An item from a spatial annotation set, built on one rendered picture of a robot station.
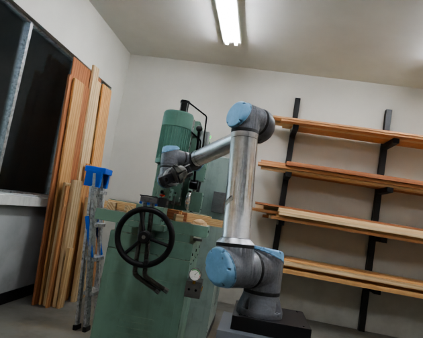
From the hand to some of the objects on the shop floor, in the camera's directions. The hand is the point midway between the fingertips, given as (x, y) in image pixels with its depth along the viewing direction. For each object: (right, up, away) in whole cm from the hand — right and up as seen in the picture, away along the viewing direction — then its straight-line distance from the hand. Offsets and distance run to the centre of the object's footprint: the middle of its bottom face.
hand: (184, 171), depth 174 cm
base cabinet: (-31, -116, +51) cm, 130 cm away
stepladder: (-87, -113, +114) cm, 182 cm away
